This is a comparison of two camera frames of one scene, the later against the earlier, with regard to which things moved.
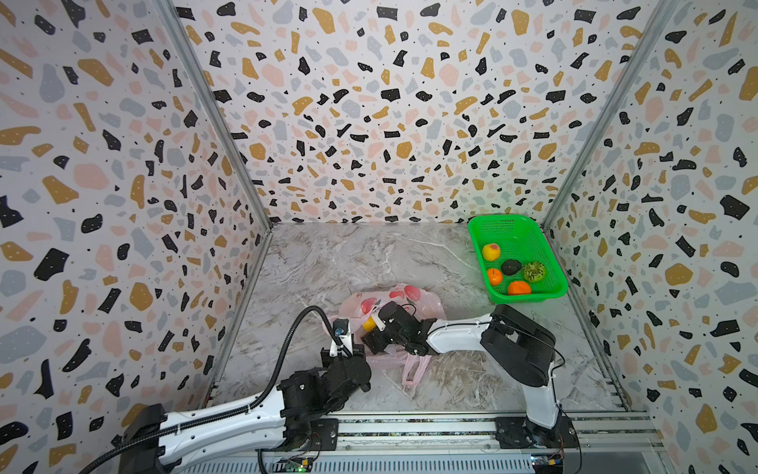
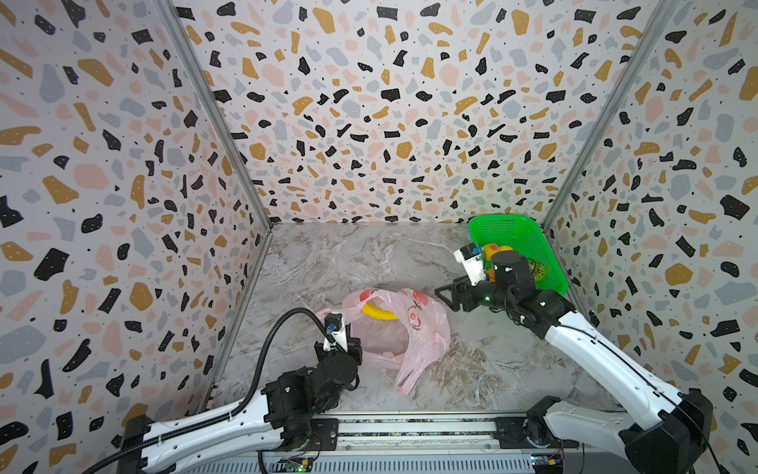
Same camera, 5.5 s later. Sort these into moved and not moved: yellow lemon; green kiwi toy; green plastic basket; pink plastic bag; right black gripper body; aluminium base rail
Moved: yellow lemon; right black gripper body
Not moved: aluminium base rail; green plastic basket; pink plastic bag; green kiwi toy
